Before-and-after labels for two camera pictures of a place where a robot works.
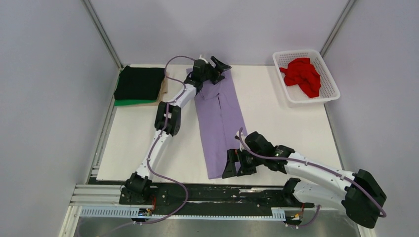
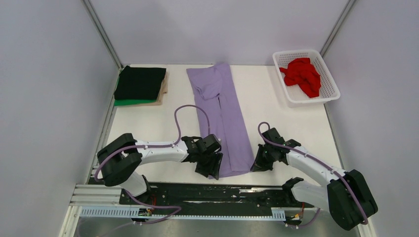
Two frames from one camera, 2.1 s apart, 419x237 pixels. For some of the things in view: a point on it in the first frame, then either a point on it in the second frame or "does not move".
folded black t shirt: (139, 83) does not move
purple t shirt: (223, 124) does not move
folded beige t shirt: (163, 91) does not move
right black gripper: (233, 155) → (258, 165)
